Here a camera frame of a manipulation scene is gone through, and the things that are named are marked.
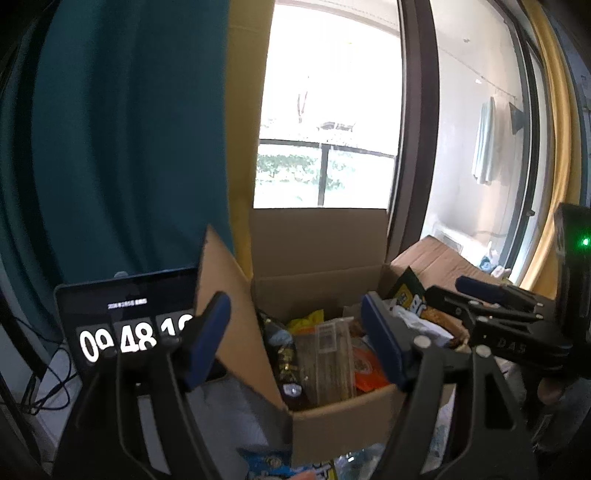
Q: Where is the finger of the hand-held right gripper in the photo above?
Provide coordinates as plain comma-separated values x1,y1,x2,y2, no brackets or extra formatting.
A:
424,285,491,344
455,276,543,321

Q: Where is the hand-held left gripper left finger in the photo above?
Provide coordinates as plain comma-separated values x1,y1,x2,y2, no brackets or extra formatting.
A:
53,292,232,480

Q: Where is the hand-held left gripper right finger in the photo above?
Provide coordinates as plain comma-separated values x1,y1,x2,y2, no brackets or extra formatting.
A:
361,292,541,480

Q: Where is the orange snack packet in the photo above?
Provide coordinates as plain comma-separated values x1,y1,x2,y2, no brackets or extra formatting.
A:
351,337,393,393

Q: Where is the green snack packet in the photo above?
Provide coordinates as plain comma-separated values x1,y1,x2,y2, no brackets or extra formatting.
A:
385,267,469,347

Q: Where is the brown clear snack packet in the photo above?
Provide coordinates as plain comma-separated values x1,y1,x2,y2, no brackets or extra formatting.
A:
293,318,358,407

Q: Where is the cardboard box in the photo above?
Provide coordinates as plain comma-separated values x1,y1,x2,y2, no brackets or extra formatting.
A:
196,208,504,467

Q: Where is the clear plastic packet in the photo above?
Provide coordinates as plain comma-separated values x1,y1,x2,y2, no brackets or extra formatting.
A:
337,401,444,480

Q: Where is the blue and yellow snack packet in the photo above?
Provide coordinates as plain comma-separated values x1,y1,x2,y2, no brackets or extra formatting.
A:
238,450,338,480

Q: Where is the person's right forearm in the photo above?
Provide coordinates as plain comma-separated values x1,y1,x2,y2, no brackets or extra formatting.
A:
531,381,591,457

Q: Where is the person's right hand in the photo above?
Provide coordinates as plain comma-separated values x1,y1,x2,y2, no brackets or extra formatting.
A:
537,381,565,406

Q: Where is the black tablet showing clock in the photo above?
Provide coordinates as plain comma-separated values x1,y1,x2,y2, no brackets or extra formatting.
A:
54,267,227,384

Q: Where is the pale blue hanging garment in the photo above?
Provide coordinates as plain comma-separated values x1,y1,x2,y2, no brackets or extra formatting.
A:
471,95,497,185

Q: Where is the yellow curtain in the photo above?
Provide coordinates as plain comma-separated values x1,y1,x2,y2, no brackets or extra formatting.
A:
225,0,278,282
522,0,575,289

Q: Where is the dark hanging garment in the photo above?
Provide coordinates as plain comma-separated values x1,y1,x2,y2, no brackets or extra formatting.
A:
508,102,526,136

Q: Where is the black balcony railing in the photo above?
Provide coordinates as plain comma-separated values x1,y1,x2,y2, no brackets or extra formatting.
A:
256,138,398,208

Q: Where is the teal curtain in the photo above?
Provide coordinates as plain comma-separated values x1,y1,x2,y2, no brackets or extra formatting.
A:
0,0,236,287

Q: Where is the dark sliding door frame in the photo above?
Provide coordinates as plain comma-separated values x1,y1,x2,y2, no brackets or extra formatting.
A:
387,0,543,287

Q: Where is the black cable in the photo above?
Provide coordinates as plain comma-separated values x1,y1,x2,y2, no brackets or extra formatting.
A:
18,346,79,411

